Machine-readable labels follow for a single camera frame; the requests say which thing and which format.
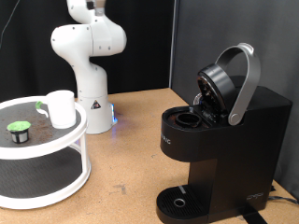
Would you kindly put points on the coffee pod with green lid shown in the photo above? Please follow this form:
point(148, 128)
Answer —
point(19, 130)

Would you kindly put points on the black Keurig coffee machine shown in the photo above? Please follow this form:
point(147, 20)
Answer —
point(243, 155)

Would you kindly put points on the black curtain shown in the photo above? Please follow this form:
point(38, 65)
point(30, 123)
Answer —
point(143, 62)

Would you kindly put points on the white mug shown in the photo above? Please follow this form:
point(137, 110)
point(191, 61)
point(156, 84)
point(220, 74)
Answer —
point(62, 109)

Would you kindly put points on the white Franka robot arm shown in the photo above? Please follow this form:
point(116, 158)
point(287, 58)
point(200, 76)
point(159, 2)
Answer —
point(90, 81)

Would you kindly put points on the white two-tier turntable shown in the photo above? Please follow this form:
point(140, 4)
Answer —
point(46, 149)

